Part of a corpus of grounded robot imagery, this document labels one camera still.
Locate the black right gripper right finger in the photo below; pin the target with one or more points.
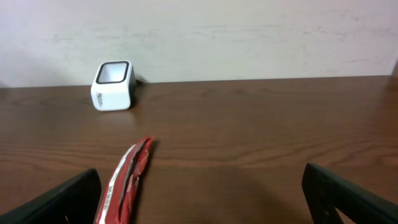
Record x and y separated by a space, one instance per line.
327 194

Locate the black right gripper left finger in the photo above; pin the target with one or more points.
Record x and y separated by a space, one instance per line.
74 201

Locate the red snack bar wrapper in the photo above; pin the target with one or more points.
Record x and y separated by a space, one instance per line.
121 191

